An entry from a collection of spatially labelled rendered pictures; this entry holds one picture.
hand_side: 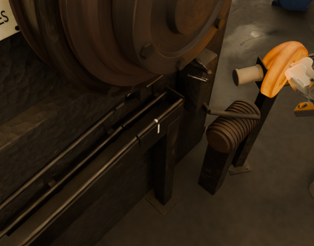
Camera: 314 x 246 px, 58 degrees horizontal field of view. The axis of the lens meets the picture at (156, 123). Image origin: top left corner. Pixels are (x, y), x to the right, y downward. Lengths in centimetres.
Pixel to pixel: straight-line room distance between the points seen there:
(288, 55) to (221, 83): 122
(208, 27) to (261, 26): 202
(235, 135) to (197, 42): 56
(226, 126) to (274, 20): 176
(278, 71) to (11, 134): 65
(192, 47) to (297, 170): 125
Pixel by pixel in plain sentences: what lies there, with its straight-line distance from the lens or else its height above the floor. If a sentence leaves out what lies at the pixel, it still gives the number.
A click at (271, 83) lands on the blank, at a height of 84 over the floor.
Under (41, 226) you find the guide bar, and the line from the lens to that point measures 77.
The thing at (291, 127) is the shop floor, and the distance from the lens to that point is 188.
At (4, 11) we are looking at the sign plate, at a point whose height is 110.
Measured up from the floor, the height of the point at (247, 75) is 69.
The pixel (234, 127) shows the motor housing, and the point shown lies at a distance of 108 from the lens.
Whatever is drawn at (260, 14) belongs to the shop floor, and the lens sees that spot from 276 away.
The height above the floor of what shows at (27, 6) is 115.
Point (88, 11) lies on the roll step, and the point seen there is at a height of 114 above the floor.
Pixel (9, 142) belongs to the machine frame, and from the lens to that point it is 66.
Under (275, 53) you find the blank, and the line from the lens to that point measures 104.
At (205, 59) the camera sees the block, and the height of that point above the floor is 80.
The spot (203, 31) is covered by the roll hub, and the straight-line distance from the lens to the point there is 60.
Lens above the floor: 136
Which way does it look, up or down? 52 degrees down
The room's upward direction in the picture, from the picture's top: straight up
